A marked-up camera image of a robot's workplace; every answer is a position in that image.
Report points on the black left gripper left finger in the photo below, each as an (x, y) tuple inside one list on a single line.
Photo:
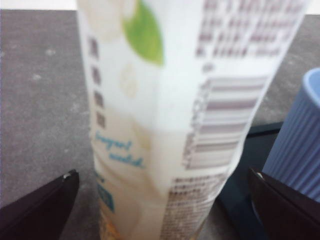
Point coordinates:
[(37, 212)]

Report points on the blue ribbed cup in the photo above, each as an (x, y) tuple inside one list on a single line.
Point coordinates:
[(297, 140)]

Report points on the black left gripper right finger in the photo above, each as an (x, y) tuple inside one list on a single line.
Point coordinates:
[(287, 215)]

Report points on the dark blue tray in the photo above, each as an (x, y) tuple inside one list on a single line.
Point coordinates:
[(240, 195)]

